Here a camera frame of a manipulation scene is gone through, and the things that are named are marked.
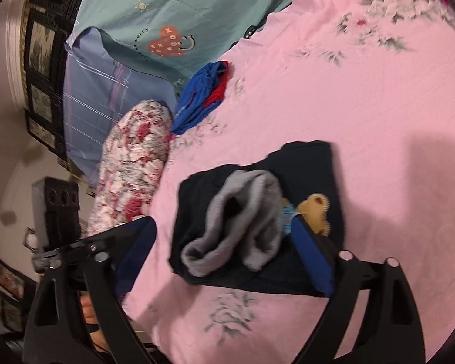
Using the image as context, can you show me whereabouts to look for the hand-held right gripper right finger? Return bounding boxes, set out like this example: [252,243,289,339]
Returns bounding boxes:
[288,212,427,364]

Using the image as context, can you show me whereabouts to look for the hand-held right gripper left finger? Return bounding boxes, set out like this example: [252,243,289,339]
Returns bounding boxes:
[23,216,158,364]

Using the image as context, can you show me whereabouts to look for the dark pants with grey cuffs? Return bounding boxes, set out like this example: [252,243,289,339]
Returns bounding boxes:
[169,140,345,296]

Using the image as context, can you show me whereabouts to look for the person's foot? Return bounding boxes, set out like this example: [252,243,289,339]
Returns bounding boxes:
[80,295,110,352]

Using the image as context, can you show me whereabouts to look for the black box with round holes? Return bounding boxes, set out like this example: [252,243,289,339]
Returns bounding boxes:
[32,177,80,251]

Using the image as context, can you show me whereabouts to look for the red and white floral quilt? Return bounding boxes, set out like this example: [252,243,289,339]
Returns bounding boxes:
[86,99,175,239]

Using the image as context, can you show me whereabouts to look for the blue-grey striped pillow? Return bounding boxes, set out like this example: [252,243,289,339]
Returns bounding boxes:
[62,26,180,186]

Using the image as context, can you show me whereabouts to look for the blue and red garment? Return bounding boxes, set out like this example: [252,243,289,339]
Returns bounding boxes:
[170,61,230,136]

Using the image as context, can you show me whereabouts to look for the dark wooden headboard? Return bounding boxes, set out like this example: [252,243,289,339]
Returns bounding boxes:
[21,0,95,167]

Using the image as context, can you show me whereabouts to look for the teal printed duvet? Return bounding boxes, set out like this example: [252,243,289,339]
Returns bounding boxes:
[74,0,349,88]

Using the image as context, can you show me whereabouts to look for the framed wall picture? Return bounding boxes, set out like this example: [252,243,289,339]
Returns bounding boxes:
[0,252,28,300]
[0,292,27,334]

